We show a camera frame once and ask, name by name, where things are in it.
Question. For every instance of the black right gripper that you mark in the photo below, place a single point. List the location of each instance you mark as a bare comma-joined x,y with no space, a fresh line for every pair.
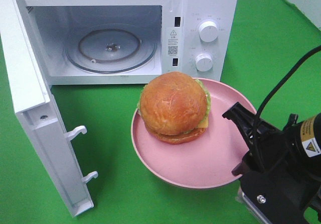
280,174

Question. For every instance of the pink round plate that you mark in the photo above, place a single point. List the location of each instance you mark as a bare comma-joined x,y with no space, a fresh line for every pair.
206,162

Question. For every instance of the burger with sesame-free bun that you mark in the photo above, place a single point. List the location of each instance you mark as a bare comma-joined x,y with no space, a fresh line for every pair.
175,108

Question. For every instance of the white microwave door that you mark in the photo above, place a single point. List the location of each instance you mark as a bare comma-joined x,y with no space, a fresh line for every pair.
36,109

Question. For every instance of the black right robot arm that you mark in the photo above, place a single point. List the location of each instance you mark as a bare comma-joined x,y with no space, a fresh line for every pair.
307,136

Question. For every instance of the white lower timer knob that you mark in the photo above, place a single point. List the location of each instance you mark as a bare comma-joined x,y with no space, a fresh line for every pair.
204,62

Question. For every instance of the white upper power knob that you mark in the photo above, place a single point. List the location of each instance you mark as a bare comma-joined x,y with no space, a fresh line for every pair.
208,31

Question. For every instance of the glass microwave turntable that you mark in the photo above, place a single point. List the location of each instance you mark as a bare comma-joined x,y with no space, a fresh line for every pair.
111,48

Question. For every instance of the white microwave oven body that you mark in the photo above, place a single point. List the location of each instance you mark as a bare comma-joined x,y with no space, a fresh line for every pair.
49,23

